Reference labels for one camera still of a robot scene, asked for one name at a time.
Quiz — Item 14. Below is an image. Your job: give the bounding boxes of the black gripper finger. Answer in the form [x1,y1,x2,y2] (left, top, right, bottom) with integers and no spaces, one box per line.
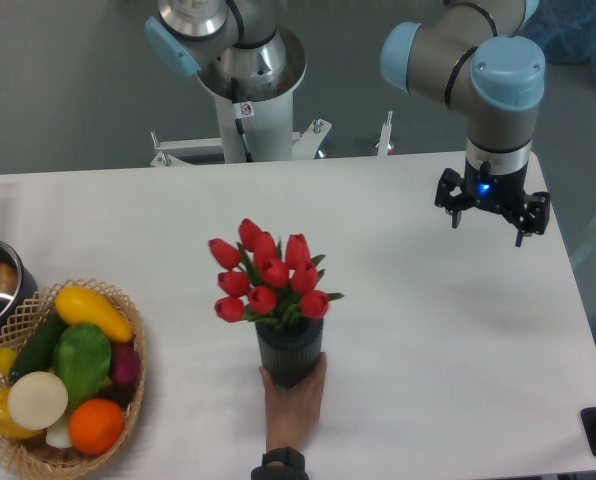
[499,191,550,247]
[434,168,474,229]

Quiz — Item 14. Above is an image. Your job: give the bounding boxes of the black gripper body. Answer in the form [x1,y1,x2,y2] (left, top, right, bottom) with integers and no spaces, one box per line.
[461,162,527,213]

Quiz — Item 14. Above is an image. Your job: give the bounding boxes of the red tulip bouquet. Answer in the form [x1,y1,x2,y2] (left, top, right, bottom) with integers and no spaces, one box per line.
[208,218,344,334]

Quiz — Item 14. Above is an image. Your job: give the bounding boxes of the dark grey ribbed vase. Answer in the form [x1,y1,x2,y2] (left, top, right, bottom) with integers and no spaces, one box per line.
[256,320,324,389]

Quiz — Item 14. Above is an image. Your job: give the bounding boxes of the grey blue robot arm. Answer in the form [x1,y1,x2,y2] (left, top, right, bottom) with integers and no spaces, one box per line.
[144,1,550,238]

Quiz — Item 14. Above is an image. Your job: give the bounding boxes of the bare human hand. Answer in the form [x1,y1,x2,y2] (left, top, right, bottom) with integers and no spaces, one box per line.
[259,353,327,451]

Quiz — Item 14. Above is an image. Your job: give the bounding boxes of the blue plastic bag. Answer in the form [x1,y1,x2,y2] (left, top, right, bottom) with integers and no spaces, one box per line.
[521,0,596,80]

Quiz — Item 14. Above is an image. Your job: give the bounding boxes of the black wrist watch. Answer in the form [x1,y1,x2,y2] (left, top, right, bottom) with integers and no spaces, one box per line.
[250,447,309,480]

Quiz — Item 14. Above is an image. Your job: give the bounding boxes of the purple red onion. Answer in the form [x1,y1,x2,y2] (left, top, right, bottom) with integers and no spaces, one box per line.
[109,344,141,386]

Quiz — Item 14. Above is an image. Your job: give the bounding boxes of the yellow squash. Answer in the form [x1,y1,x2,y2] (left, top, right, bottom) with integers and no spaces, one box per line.
[54,285,134,343]

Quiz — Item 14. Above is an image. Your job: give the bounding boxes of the green lettuce leaf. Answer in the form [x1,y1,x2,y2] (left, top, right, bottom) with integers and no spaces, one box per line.
[53,323,112,414]

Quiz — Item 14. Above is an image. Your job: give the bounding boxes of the orange fruit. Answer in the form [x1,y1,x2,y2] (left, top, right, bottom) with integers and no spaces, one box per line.
[69,398,124,455]

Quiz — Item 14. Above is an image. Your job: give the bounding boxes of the dark green cucumber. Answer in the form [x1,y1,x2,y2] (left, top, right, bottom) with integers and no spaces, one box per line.
[8,312,67,384]

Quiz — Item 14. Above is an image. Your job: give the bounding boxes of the white round onion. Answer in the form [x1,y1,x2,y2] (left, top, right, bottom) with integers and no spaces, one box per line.
[7,371,68,430]

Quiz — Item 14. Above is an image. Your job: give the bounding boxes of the woven wicker basket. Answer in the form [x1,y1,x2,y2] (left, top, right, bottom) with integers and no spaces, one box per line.
[0,279,147,479]

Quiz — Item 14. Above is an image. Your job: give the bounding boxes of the yellow bell pepper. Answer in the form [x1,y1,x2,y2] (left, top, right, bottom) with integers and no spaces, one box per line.
[0,388,43,440]

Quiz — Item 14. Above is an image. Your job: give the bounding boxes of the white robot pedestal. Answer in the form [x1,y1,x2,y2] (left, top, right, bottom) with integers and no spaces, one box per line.
[145,18,332,167]

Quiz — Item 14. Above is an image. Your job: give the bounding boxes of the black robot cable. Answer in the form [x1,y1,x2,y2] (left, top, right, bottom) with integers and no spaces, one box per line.
[230,78,254,164]

